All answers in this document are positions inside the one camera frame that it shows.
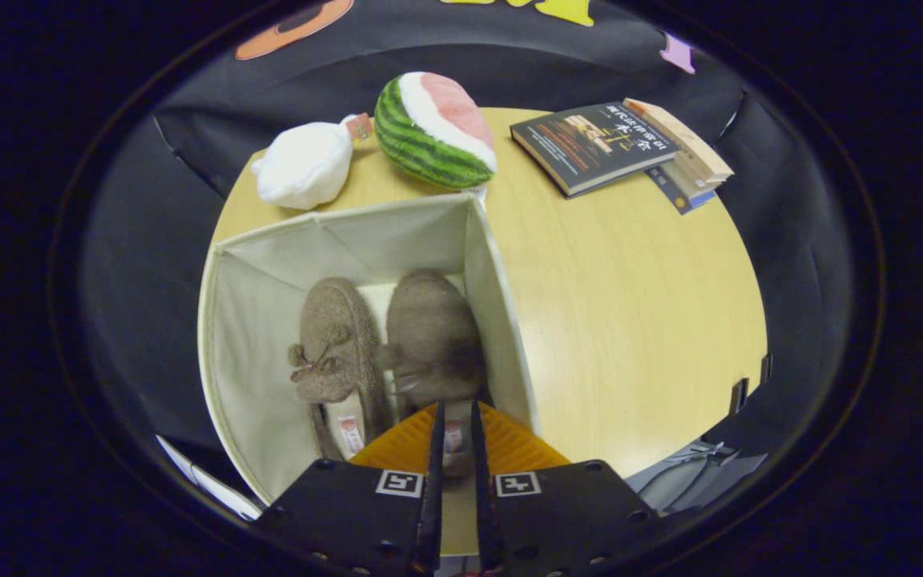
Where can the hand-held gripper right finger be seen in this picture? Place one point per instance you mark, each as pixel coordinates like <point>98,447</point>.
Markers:
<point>482,489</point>

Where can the white plush toy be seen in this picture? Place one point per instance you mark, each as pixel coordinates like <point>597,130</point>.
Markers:
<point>301,164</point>

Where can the watermelon slice plush toy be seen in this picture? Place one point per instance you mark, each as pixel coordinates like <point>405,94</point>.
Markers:
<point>429,136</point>

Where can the black clip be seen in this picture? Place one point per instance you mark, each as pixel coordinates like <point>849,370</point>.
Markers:
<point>739,397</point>
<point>767,369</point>

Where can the blue cover book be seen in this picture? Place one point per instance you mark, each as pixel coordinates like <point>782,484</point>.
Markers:
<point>682,199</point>

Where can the white flat board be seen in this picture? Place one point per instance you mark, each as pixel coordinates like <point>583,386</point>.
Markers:
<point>213,485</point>

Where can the brown fuzzy slipper shoe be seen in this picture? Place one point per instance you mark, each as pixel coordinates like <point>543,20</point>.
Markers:
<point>429,328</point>
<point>333,320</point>

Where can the cream fabric storage box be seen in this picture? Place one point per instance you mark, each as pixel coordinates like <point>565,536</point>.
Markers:
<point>253,361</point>

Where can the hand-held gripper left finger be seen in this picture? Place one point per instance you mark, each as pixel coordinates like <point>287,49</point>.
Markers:
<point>434,481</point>

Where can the black cover book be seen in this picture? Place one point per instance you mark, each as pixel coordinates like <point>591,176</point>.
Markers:
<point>590,144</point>

